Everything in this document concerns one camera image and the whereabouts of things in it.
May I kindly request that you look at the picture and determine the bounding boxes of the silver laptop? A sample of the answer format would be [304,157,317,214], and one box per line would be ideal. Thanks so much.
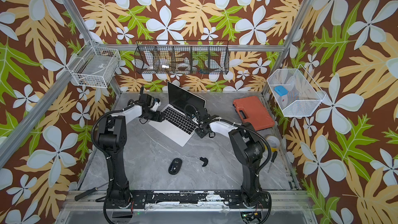
[149,82,206,147]

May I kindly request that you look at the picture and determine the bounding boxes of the black mouse battery cover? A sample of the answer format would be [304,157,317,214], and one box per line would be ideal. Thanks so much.
[200,157,208,167]

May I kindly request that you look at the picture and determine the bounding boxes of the black wireless mouse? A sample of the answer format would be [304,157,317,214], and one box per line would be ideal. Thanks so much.
[168,158,182,175]

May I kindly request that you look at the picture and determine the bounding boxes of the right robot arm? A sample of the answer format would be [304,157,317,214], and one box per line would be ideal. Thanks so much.
[183,104,271,207]

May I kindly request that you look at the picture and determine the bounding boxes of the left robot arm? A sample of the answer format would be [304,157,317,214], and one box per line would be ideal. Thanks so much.
[91,88,165,208]

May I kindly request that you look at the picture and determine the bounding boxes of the red plastic tool case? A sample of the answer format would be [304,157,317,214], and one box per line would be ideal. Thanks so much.
[233,96,275,131]

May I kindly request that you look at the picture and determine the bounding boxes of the yellow tape roll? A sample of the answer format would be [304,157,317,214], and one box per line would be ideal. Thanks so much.
[266,135,280,152]

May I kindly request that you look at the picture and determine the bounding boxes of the black screwdriver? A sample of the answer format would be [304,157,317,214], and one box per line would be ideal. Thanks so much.
[267,151,278,173]

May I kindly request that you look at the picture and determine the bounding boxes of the blue object in basket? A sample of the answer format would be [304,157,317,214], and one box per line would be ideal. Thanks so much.
[274,85,289,96]

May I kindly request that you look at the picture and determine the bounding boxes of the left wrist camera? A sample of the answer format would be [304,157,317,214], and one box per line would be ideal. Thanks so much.
[150,98,161,112]

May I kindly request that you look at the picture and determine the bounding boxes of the black wire basket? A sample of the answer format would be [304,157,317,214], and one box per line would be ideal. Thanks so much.
[133,40,230,75]

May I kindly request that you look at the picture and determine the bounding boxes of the white wire basket left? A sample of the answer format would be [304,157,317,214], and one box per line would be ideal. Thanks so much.
[69,46,121,88]

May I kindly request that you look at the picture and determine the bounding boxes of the white wire basket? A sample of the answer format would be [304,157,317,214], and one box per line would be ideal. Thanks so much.
[69,46,121,88]
[267,66,326,118]

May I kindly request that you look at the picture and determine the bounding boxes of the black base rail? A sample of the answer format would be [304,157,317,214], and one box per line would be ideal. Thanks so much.
[130,190,272,209]

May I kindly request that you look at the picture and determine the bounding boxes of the white wire basket right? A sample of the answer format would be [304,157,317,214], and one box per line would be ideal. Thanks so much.
[267,66,326,118]

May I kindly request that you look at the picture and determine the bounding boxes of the black tool on rail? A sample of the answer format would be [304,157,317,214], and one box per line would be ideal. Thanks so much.
[74,183,108,201]

